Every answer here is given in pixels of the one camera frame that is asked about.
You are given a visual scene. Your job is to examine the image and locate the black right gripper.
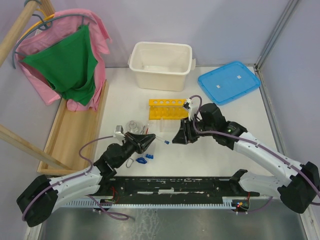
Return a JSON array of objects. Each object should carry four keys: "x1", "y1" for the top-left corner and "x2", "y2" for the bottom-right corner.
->
[{"x1": 171, "y1": 116, "x2": 215, "y2": 145}]

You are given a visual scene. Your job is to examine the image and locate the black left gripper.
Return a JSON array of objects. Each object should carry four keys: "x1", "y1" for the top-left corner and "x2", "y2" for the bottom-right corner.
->
[{"x1": 115, "y1": 131, "x2": 156, "y2": 168}]

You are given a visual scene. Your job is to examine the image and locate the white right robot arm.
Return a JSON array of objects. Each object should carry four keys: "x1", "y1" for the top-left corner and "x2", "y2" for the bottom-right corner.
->
[{"x1": 172, "y1": 98, "x2": 320, "y2": 214}]

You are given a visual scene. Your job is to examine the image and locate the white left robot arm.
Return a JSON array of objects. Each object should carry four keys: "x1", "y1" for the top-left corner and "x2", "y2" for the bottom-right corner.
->
[{"x1": 16, "y1": 132, "x2": 156, "y2": 228}]

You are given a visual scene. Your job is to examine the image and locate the small glass flask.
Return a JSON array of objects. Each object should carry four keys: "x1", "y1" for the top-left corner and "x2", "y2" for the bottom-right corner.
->
[{"x1": 126, "y1": 120, "x2": 143, "y2": 134}]

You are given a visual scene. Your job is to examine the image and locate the metal crucible tongs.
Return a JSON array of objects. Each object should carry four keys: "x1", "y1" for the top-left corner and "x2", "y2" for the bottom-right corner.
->
[{"x1": 125, "y1": 157, "x2": 135, "y2": 169}]

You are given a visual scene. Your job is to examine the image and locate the yellow test tube rack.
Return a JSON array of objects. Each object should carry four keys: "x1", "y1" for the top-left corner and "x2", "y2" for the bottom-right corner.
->
[{"x1": 148, "y1": 98, "x2": 188, "y2": 120}]

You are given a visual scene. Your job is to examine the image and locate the white plastic storage bin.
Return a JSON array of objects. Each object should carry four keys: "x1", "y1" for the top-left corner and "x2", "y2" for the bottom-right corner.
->
[{"x1": 128, "y1": 41, "x2": 196, "y2": 92}]

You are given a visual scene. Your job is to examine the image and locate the blue plastic bin lid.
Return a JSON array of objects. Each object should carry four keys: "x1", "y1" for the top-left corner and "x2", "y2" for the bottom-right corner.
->
[{"x1": 197, "y1": 61, "x2": 261, "y2": 106}]

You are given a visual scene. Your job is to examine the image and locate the small green circuit board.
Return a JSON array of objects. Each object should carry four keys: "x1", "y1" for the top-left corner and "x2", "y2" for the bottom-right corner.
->
[{"x1": 236, "y1": 200, "x2": 250, "y2": 211}]

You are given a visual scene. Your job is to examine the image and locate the green shirt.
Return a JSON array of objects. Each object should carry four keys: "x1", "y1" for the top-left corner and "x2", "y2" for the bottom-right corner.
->
[{"x1": 20, "y1": 25, "x2": 98, "y2": 106}]

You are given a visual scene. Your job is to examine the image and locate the grey clothes hanger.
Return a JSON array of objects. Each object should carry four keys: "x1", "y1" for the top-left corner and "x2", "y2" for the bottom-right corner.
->
[{"x1": 11, "y1": 13, "x2": 97, "y2": 69}]

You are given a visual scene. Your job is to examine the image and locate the yellow clothes hanger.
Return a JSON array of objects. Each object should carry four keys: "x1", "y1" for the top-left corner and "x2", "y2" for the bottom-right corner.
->
[{"x1": 20, "y1": 8, "x2": 55, "y2": 40}]

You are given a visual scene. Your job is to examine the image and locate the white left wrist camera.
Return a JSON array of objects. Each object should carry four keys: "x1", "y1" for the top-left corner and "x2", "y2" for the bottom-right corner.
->
[{"x1": 113, "y1": 125, "x2": 125, "y2": 141}]

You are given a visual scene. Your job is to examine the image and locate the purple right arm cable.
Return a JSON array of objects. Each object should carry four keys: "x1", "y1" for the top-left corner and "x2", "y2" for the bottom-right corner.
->
[{"x1": 188, "y1": 94, "x2": 320, "y2": 214}]

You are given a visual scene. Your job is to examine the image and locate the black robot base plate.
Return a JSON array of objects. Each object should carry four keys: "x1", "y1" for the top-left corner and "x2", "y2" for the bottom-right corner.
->
[{"x1": 92, "y1": 176, "x2": 260, "y2": 205}]

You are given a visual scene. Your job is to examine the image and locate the wooden clothes rack frame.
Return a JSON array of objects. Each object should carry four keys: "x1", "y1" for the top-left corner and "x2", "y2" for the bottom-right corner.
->
[{"x1": 0, "y1": 0, "x2": 109, "y2": 176}]

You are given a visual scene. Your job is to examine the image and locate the grey slotted cable duct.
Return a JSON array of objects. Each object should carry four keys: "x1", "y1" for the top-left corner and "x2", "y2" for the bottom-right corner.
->
[{"x1": 62, "y1": 197, "x2": 236, "y2": 210}]

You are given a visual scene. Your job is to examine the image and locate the aluminium frame post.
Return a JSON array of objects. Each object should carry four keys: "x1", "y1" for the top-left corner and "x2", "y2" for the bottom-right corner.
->
[{"x1": 255, "y1": 0, "x2": 301, "y2": 71}]

